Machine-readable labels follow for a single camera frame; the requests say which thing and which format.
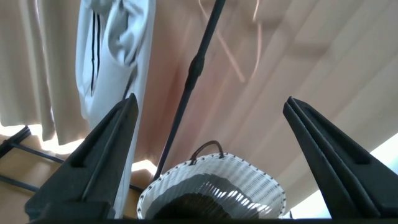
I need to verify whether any pink clothes hanger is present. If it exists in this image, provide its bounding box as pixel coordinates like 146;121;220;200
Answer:
197;0;264;83

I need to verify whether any black clothes rack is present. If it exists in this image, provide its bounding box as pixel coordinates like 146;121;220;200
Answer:
0;0;228;194

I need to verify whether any beige curtain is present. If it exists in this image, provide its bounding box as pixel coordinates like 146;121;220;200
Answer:
0;0;398;212

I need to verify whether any white laundry basket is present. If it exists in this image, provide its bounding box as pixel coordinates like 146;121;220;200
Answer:
136;140;287;220

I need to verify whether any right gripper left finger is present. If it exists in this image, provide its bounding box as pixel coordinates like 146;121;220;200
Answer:
24;92;140;220

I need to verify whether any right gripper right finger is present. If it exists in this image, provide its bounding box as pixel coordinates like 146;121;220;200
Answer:
282;95;398;218

